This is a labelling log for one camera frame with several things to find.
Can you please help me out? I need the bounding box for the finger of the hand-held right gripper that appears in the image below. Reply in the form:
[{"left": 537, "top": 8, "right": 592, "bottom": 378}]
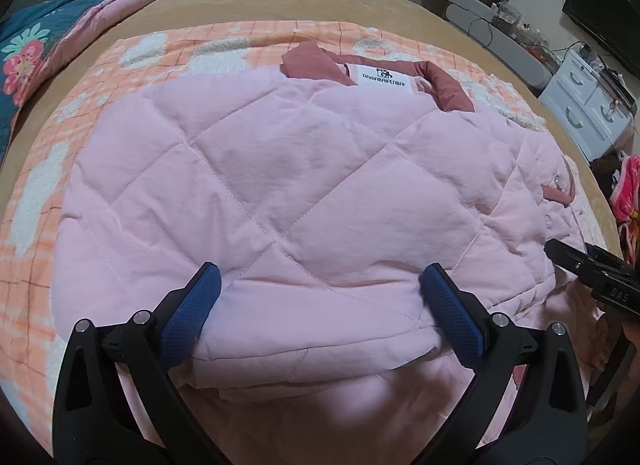
[
  {"left": 544, "top": 239, "right": 640, "bottom": 316},
  {"left": 586, "top": 243, "right": 640, "bottom": 277}
]

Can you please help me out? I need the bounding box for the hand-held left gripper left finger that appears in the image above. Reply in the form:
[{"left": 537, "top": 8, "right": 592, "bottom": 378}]
[{"left": 51, "top": 261, "right": 236, "bottom": 465}]

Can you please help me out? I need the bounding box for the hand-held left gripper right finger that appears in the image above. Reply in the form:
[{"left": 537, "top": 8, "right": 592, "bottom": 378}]
[{"left": 410, "top": 263, "right": 588, "bottom": 465}]

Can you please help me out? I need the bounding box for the pink quilted jacket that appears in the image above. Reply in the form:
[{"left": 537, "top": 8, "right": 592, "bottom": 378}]
[{"left": 50, "top": 42, "right": 608, "bottom": 465}]

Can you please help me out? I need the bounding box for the pink printed cloth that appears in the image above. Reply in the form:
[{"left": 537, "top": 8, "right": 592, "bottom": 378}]
[{"left": 610, "top": 152, "right": 640, "bottom": 266}]

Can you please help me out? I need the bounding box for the dark cloth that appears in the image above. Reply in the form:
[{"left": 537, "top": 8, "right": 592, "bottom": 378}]
[{"left": 590, "top": 155, "right": 621, "bottom": 191}]

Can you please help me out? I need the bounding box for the orange white plaid blanket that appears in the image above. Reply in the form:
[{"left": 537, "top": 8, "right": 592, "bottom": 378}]
[{"left": 0, "top": 20, "right": 616, "bottom": 426}]

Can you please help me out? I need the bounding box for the white drawer cabinet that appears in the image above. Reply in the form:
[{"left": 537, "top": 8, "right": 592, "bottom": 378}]
[{"left": 539, "top": 50, "right": 638, "bottom": 161}]

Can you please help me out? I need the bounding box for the grey desk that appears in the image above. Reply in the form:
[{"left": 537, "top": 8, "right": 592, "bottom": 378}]
[{"left": 415, "top": 0, "right": 556, "bottom": 93}]

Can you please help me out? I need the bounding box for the black television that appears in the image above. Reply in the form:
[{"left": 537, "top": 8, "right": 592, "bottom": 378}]
[{"left": 561, "top": 0, "right": 640, "bottom": 78}]

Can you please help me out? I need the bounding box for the clutter of small gadgets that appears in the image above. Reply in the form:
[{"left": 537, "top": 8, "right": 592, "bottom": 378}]
[{"left": 430, "top": 0, "right": 561, "bottom": 61}]

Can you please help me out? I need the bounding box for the blue floral quilt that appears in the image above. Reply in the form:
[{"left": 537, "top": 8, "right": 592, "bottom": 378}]
[{"left": 0, "top": 0, "right": 183, "bottom": 156}]

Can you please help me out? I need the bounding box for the tan bed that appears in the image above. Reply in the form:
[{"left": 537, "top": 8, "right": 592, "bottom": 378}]
[{"left": 10, "top": 0, "right": 621, "bottom": 226}]

